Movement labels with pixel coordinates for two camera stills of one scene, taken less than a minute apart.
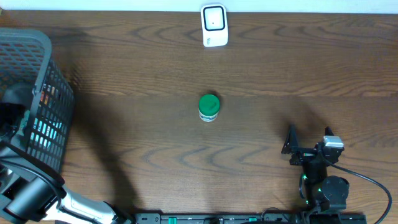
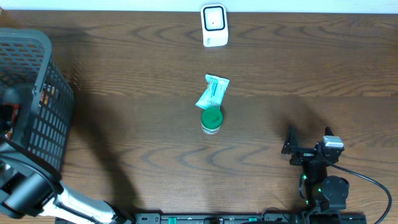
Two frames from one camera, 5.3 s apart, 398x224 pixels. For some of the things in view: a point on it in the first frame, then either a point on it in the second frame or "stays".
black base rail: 250,218 stays
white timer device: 214,25 stays
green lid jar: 209,106 to 211,120
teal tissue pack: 45,131 to 212,96
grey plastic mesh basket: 26,59 stays
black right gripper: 291,146 stays
